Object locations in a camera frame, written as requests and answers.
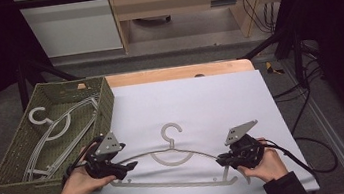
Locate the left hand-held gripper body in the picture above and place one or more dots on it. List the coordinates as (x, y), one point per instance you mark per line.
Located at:
(101, 163)

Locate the person's right hand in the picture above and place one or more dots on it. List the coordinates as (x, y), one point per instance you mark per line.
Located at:
(269, 165)

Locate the beige plastic clothes hanger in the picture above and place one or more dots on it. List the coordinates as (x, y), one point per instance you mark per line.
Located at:
(31, 119)
(171, 143)

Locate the green woven basket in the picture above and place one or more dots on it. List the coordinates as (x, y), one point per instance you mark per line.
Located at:
(15, 148)

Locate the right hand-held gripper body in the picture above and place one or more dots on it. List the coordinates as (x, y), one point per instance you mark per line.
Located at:
(248, 152)

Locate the black metal stand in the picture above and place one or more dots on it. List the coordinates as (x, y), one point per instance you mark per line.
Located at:
(22, 83)
(296, 50)

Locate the light wooden desk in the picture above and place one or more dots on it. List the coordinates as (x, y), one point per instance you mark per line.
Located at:
(174, 2)

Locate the white cabinet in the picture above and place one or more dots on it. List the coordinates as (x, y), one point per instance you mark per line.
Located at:
(73, 26)

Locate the person's left hand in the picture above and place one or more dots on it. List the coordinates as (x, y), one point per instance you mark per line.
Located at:
(78, 183)

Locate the grey chair base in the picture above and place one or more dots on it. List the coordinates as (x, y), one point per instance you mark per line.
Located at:
(153, 20)

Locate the white table mat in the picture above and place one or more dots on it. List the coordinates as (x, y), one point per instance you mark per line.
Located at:
(195, 107)

